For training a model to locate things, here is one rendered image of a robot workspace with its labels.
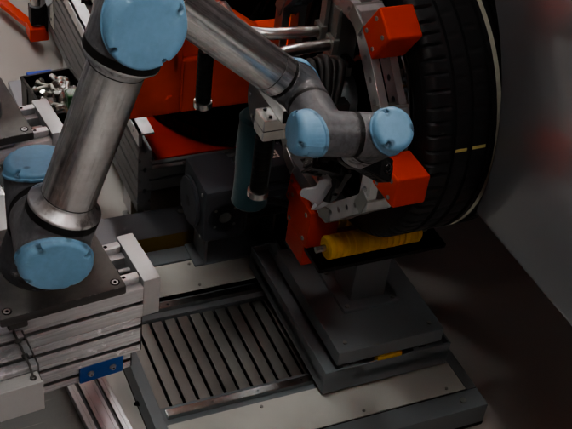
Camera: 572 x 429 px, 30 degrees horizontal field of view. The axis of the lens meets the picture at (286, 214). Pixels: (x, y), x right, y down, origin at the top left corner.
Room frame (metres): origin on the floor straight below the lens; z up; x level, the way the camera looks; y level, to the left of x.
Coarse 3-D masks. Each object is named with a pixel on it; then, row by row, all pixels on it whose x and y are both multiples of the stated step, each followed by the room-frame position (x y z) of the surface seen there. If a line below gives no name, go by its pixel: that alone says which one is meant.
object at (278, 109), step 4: (260, 92) 1.81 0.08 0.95; (264, 96) 1.80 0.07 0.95; (268, 96) 1.78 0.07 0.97; (268, 100) 1.78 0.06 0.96; (272, 100) 1.76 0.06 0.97; (268, 104) 1.78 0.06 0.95; (272, 104) 1.76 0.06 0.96; (276, 104) 1.75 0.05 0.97; (280, 104) 1.74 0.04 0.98; (272, 108) 1.76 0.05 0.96; (276, 108) 1.75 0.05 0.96; (280, 108) 1.73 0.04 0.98; (284, 108) 1.73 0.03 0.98; (276, 112) 1.74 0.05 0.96; (280, 112) 1.73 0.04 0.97; (284, 112) 1.72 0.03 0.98; (280, 116) 1.73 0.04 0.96; (284, 116) 1.72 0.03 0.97; (288, 116) 1.72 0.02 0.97; (280, 120) 1.72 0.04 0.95; (284, 120) 1.72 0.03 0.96
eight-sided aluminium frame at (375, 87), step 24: (288, 0) 2.18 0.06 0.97; (312, 0) 2.20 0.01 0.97; (336, 0) 1.98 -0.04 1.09; (360, 0) 1.98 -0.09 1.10; (288, 24) 2.20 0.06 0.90; (360, 24) 1.88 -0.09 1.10; (360, 48) 1.87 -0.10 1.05; (384, 72) 1.86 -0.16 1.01; (384, 96) 1.79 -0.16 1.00; (288, 168) 2.08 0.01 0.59; (360, 192) 1.78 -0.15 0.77; (336, 216) 1.85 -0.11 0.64
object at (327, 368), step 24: (264, 264) 2.22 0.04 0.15; (264, 288) 2.16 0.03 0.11; (288, 288) 2.14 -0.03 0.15; (288, 312) 2.03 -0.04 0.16; (312, 336) 1.97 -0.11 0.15; (312, 360) 1.88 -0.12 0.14; (360, 360) 1.88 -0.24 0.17; (384, 360) 1.90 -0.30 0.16; (408, 360) 1.93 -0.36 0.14; (432, 360) 1.97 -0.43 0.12; (336, 384) 1.84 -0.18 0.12; (360, 384) 1.87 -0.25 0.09
